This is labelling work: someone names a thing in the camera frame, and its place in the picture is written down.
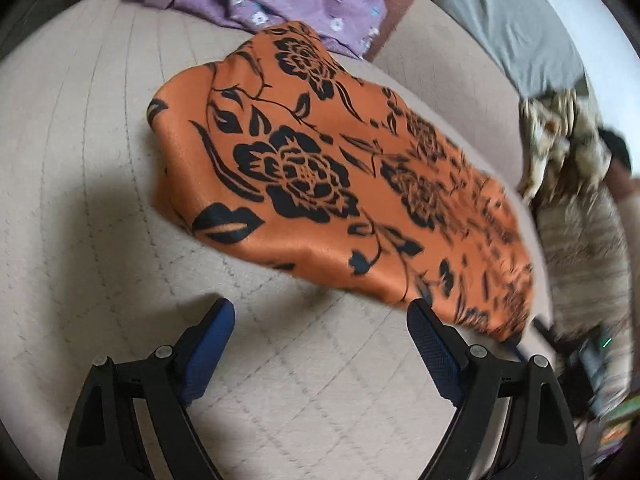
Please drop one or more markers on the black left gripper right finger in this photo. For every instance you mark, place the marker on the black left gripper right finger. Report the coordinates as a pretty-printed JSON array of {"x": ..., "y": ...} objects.
[{"x": 510, "y": 421}]

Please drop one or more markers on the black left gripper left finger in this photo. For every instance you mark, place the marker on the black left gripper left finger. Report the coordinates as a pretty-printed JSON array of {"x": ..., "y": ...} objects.
[{"x": 104, "y": 440}]

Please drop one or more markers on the orange black floral garment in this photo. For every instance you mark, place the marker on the orange black floral garment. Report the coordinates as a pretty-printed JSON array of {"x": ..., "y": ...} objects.
[{"x": 279, "y": 156}]

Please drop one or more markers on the beige quilted bed cover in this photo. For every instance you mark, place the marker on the beige quilted bed cover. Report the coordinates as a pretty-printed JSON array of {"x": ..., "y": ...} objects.
[{"x": 314, "y": 383}]

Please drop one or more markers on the striped beige blanket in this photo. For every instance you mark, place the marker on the striped beige blanket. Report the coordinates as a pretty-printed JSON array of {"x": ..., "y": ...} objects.
[{"x": 590, "y": 279}]

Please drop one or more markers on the beige patterned crumpled garment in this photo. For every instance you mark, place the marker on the beige patterned crumpled garment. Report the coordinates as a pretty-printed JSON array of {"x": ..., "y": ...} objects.
[{"x": 564, "y": 154}]

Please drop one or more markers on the pink bolster pillow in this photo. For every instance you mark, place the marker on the pink bolster pillow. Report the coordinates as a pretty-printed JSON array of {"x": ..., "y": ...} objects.
[{"x": 432, "y": 56}]

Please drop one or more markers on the grey pillow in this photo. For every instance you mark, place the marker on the grey pillow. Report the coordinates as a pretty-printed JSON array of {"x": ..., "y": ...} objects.
[{"x": 526, "y": 39}]

